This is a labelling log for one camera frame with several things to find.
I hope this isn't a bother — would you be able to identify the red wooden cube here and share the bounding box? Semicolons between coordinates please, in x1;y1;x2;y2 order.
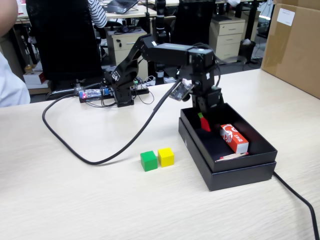
199;116;212;133

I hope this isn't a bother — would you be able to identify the wooden matchstick red head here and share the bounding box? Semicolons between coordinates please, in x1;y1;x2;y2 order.
219;151;250;160
214;154;245;163

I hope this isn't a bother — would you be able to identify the thick black camera cable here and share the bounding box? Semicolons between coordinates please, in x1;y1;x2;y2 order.
41;78;185;166

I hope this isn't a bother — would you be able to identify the controller board with red light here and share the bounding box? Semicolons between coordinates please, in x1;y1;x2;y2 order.
78;87;111;104

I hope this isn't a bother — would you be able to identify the seated person white shirt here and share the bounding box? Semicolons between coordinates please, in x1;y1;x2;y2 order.
0;51;32;109

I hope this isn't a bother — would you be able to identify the black trash bin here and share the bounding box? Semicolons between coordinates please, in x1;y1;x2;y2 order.
238;39;257;64

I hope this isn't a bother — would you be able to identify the black cylindrical pole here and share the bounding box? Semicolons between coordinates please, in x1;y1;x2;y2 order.
154;0;168;86

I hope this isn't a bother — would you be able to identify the black mesh office chair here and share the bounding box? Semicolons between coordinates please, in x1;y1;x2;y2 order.
25;0;104;95

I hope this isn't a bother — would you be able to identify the large brown cardboard box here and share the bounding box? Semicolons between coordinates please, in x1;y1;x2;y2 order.
260;0;320;100

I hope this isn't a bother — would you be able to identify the orange white matchbox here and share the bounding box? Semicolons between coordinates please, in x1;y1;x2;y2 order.
219;123;250;155

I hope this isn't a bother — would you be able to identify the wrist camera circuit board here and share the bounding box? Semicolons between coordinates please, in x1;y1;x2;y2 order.
168;79;196;102

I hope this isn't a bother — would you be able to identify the black open box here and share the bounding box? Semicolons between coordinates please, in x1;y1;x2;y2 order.
178;117;278;192

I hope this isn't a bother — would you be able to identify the black cardboard box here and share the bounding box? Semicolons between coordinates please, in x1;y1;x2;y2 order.
180;102;279;174

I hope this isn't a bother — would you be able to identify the green wooden cube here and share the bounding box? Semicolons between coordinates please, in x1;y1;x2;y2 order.
139;150;159;173

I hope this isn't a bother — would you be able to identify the black fabric office chair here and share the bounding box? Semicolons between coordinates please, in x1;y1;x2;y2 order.
170;0;217;47

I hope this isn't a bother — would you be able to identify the beige three drawer cabinet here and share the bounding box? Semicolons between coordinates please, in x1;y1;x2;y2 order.
209;15;247;61

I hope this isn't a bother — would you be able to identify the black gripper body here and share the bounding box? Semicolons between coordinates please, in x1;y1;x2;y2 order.
191;85;225;113

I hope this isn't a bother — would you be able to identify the open black laptop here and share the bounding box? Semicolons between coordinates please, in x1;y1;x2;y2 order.
102;0;140;15

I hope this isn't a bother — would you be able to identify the white red carton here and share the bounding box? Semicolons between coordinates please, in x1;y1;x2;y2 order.
22;70;50;89

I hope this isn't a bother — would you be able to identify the beige drawer cabinet with lock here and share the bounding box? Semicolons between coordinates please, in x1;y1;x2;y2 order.
105;27;149;80

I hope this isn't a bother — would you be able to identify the person in striped shirt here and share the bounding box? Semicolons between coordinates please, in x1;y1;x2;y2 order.
87;0;109;29

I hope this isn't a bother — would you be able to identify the yellow wooden cube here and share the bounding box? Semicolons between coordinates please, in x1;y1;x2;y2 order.
157;147;175;168

